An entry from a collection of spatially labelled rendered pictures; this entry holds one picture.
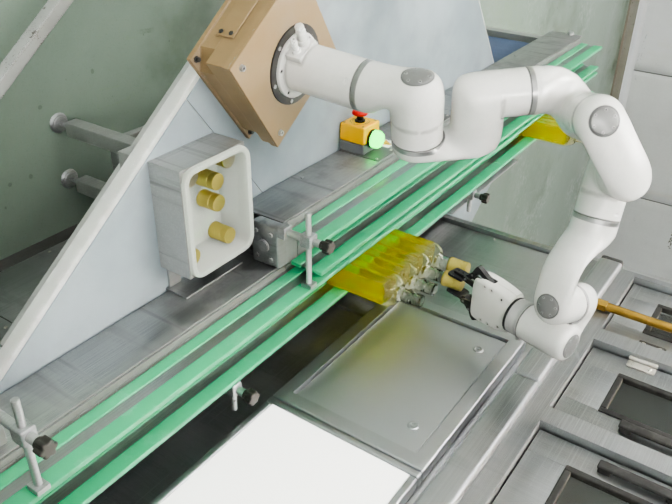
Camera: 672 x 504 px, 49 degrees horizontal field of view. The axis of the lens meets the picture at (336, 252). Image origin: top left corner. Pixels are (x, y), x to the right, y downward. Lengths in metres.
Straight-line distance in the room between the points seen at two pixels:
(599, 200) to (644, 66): 6.01
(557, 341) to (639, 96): 6.10
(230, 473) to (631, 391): 0.85
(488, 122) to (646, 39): 6.04
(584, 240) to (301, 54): 0.62
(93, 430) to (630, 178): 0.97
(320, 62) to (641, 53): 6.12
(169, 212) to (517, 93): 0.65
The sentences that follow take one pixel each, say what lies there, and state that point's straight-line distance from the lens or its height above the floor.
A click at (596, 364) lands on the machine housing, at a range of 1.75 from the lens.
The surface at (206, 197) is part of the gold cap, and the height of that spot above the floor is 0.79.
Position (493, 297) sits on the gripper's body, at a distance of 1.54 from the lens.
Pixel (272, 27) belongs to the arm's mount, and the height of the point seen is 0.85.
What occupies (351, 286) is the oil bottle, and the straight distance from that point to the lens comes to 1.59.
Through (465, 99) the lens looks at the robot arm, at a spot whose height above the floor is 1.19.
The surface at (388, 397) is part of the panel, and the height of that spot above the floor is 1.17.
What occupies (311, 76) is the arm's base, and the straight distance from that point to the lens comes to 1.40.
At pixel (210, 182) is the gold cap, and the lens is 1.41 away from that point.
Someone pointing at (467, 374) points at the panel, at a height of 1.26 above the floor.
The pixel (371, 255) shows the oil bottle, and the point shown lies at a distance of 1.64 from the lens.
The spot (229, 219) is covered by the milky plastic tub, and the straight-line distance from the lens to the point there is 1.51.
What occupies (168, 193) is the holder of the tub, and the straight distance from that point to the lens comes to 1.36.
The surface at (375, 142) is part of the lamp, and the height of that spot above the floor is 0.85.
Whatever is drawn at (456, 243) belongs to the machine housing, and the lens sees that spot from 2.09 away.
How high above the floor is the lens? 1.71
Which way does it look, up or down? 29 degrees down
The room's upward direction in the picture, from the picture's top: 110 degrees clockwise
